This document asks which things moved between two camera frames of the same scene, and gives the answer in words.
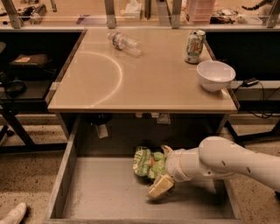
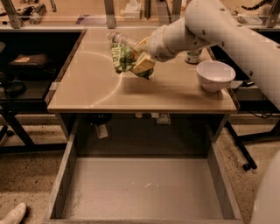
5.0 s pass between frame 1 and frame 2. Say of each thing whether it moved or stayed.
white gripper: moved
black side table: stayed
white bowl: stayed
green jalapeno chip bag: moved
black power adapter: stayed
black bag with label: stayed
